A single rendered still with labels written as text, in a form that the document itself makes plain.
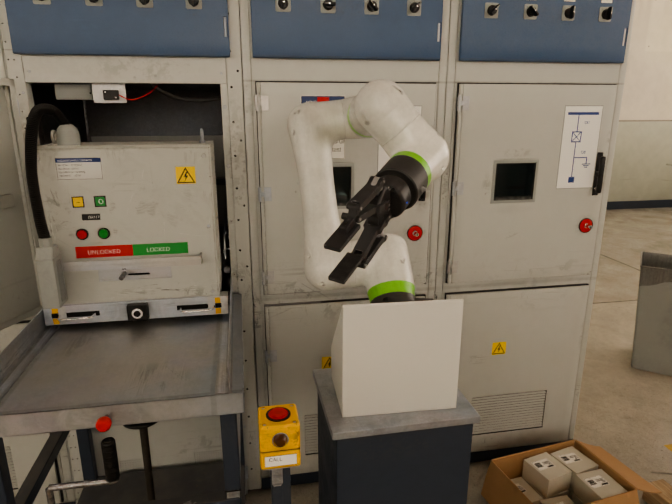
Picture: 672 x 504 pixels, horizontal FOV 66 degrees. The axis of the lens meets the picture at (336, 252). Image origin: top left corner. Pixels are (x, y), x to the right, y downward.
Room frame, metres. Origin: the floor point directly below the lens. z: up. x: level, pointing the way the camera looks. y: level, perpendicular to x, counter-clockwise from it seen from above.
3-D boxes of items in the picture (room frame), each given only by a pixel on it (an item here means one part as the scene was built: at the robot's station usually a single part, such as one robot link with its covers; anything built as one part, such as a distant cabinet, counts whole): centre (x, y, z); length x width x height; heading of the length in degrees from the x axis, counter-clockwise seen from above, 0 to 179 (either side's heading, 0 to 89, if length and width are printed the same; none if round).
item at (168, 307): (1.51, 0.61, 0.90); 0.54 x 0.05 x 0.06; 100
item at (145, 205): (1.50, 0.61, 1.15); 0.48 x 0.01 x 0.48; 100
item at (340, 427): (1.27, -0.15, 0.74); 0.38 x 0.32 x 0.02; 101
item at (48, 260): (1.39, 0.80, 1.04); 0.08 x 0.05 x 0.17; 10
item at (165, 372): (1.37, 0.59, 0.82); 0.68 x 0.62 x 0.06; 10
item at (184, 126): (2.10, 0.72, 1.18); 0.78 x 0.69 x 0.79; 10
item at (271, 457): (0.92, 0.12, 0.85); 0.08 x 0.08 x 0.10; 10
